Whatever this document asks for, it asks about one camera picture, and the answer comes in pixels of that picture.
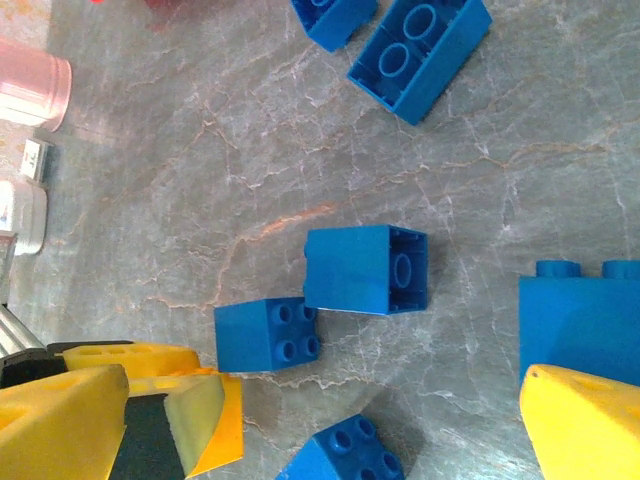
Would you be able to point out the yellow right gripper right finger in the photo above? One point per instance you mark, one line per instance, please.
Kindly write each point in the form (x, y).
(590, 430)

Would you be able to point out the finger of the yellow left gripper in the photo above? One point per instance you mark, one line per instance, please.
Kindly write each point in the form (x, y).
(165, 425)
(150, 357)

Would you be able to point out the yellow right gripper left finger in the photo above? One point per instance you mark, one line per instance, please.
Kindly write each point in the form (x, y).
(55, 430)

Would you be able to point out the blue two-by-two lego brick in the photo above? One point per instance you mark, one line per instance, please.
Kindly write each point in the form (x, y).
(345, 270)
(245, 340)
(332, 25)
(320, 460)

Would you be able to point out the large blue lego brick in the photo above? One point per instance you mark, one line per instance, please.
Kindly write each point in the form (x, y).
(575, 325)

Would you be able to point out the blue two-by-four lego brick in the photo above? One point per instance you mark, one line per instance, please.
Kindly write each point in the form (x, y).
(440, 65)

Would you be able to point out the white rounded object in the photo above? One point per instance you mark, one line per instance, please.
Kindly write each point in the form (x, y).
(22, 220)

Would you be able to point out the small grey labelled box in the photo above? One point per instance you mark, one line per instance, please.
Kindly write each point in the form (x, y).
(35, 160)

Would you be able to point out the pink pencil cup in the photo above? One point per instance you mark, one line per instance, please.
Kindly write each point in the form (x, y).
(30, 85)

